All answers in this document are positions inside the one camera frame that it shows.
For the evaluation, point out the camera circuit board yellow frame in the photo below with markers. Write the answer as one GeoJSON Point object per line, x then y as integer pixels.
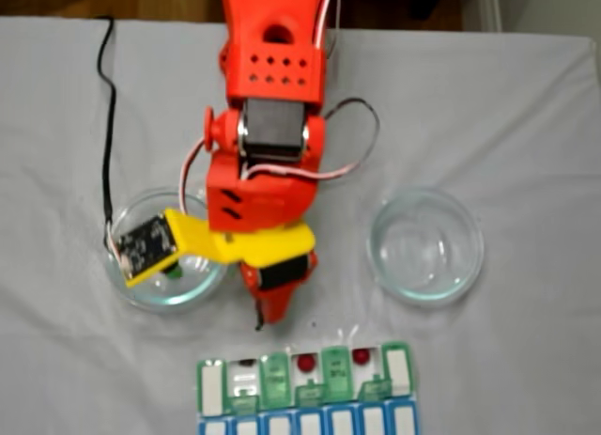
{"type": "Point", "coordinates": [145, 249]}

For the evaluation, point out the green round pill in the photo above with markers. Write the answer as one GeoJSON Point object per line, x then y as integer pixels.
{"type": "Point", "coordinates": [174, 272]}

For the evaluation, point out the glass bowl for green pills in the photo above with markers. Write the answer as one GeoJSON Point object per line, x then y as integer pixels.
{"type": "Point", "coordinates": [150, 299]}

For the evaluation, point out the white tablecloth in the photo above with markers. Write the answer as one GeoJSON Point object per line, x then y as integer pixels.
{"type": "Point", "coordinates": [70, 360]}

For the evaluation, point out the red round pill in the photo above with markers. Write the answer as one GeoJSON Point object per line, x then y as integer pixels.
{"type": "Point", "coordinates": [360, 356]}
{"type": "Point", "coordinates": [306, 362]}

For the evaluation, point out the weekly pill organizer box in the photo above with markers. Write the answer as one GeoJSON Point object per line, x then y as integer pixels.
{"type": "Point", "coordinates": [338, 378]}

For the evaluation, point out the glass bowl for red pills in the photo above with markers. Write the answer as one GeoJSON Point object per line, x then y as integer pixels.
{"type": "Point", "coordinates": [422, 247]}

